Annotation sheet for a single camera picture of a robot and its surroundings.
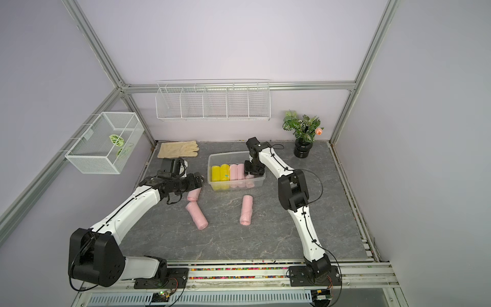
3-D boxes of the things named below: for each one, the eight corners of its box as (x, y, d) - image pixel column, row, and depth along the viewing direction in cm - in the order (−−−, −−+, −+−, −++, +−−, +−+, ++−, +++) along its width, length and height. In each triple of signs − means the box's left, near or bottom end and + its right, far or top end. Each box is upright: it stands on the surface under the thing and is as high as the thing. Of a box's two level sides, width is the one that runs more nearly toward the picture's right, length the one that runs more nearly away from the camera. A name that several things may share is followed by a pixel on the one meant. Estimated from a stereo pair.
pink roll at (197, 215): (200, 232, 87) (198, 228, 84) (186, 208, 95) (184, 204, 91) (211, 224, 89) (209, 221, 86) (196, 202, 97) (194, 198, 93)
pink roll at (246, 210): (240, 225, 89) (239, 221, 86) (243, 198, 98) (243, 194, 95) (250, 225, 89) (250, 222, 86) (253, 198, 97) (253, 195, 95)
